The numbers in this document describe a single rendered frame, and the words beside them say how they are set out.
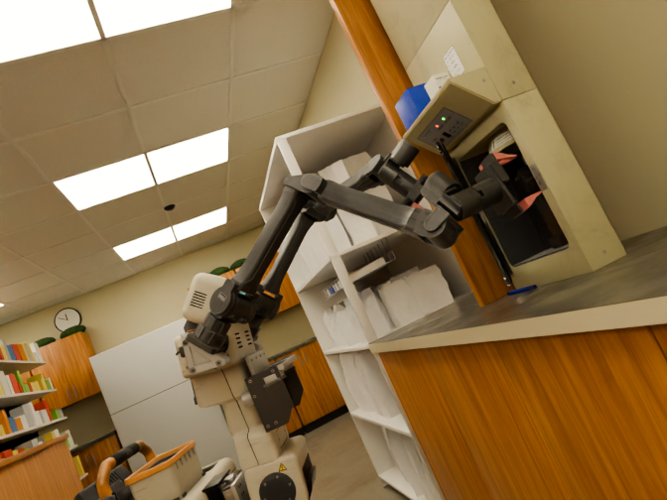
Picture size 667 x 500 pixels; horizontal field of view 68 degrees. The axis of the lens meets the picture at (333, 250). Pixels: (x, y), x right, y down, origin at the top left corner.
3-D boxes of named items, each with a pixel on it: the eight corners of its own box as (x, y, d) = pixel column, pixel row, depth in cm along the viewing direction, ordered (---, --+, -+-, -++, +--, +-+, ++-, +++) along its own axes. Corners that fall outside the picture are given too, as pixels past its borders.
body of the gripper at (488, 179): (493, 161, 104) (466, 173, 102) (520, 200, 102) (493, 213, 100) (479, 175, 110) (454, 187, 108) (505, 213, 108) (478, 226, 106)
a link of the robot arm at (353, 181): (324, 225, 177) (299, 210, 173) (328, 212, 179) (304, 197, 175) (400, 182, 142) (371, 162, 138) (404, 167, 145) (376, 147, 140)
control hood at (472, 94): (447, 154, 153) (433, 125, 155) (503, 99, 122) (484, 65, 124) (416, 166, 150) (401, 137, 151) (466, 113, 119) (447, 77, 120)
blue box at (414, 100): (434, 122, 152) (421, 96, 153) (448, 105, 142) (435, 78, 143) (407, 132, 149) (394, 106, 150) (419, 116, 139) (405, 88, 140)
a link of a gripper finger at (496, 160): (517, 140, 107) (484, 155, 104) (536, 167, 106) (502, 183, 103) (502, 156, 114) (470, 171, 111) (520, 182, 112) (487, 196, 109)
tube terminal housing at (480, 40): (579, 260, 155) (468, 51, 164) (667, 233, 124) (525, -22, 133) (516, 292, 147) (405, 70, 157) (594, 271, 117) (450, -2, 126)
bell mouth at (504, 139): (525, 149, 149) (516, 133, 149) (564, 120, 132) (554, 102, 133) (478, 168, 144) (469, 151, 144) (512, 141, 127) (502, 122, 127)
